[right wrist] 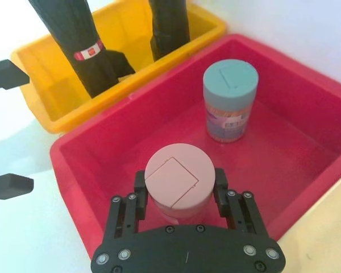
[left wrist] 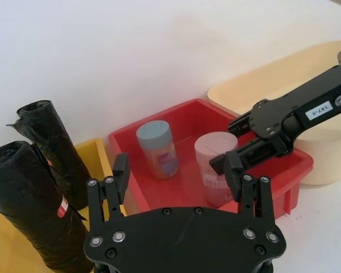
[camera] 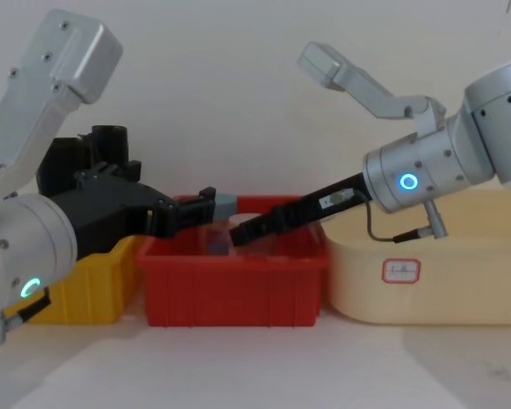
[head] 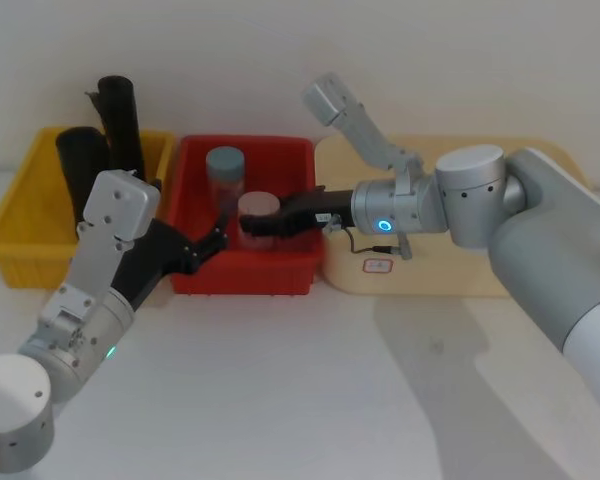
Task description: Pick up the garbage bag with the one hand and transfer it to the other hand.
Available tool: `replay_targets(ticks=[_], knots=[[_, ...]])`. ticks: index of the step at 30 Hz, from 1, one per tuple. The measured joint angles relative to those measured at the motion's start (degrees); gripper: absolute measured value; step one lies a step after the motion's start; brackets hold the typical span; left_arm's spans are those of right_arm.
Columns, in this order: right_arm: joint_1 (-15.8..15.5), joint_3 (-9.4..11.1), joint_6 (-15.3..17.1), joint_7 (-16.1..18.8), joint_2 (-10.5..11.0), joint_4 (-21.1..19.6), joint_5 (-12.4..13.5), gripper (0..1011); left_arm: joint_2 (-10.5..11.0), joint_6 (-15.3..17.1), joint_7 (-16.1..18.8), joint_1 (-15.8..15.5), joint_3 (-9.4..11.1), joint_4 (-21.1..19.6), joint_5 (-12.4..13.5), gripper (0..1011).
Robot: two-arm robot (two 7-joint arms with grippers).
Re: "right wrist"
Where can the yellow plastic bin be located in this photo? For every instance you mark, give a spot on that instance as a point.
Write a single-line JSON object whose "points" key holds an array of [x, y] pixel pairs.
{"points": [[39, 85]]}

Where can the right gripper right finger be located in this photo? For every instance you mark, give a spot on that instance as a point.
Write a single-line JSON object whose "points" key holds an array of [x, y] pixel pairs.
{"points": [[241, 213]]}

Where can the red plastic bin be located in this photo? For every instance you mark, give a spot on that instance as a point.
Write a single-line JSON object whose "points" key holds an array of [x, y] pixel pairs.
{"points": [[272, 159]]}

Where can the jar with teal lid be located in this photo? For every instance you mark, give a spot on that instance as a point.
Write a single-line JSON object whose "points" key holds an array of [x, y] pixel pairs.
{"points": [[230, 85]]}

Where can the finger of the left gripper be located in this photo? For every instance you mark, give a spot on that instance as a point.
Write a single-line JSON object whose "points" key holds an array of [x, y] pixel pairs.
{"points": [[8, 186], [5, 75]]}

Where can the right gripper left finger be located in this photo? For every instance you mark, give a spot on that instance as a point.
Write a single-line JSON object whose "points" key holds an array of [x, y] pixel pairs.
{"points": [[125, 216]]}

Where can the jar with pink lid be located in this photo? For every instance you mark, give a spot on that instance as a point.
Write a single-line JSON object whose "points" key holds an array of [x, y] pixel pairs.
{"points": [[176, 182]]}

